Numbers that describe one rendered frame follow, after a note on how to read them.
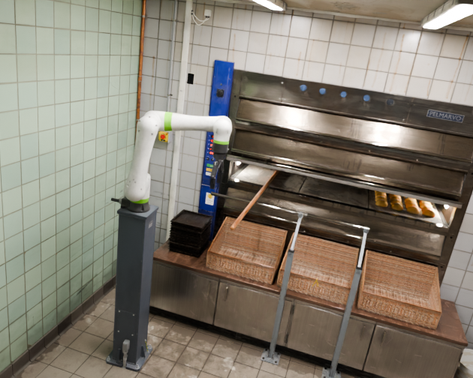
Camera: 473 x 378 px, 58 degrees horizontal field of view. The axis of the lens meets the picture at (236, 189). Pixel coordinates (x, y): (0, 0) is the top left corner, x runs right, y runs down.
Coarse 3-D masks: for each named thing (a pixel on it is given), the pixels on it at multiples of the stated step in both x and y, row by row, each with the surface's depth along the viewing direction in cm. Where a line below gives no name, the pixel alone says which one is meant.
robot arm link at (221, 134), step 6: (222, 120) 248; (216, 126) 247; (222, 126) 246; (228, 126) 247; (216, 132) 248; (222, 132) 246; (228, 132) 248; (216, 138) 249; (222, 138) 248; (228, 138) 251; (222, 144) 250
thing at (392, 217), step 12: (228, 180) 369; (240, 180) 372; (276, 192) 360; (288, 192) 358; (324, 204) 351; (336, 204) 348; (348, 204) 350; (384, 216) 340; (396, 216) 338; (432, 228) 332; (444, 228) 329
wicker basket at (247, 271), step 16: (224, 224) 373; (240, 224) 373; (256, 224) 370; (224, 240) 377; (240, 240) 374; (256, 240) 370; (272, 240) 368; (208, 256) 339; (224, 256) 334; (240, 256) 365; (256, 256) 369; (224, 272) 339; (240, 272) 335; (256, 272) 331; (272, 272) 328
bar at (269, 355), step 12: (264, 204) 326; (300, 216) 319; (312, 216) 318; (360, 228) 310; (288, 252) 306; (360, 252) 302; (288, 264) 309; (360, 264) 298; (288, 276) 312; (348, 300) 304; (276, 312) 324; (348, 312) 306; (276, 324) 326; (276, 336) 330; (336, 348) 318; (264, 360) 334; (276, 360) 335; (336, 360) 320; (324, 372) 330; (336, 372) 332
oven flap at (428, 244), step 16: (240, 192) 372; (240, 208) 371; (256, 208) 368; (288, 208) 362; (304, 208) 359; (320, 208) 356; (304, 224) 356; (320, 224) 356; (336, 224) 353; (368, 224) 347; (384, 224) 344; (368, 240) 344; (384, 240) 344; (400, 240) 341; (416, 240) 338; (432, 240) 336; (432, 256) 333
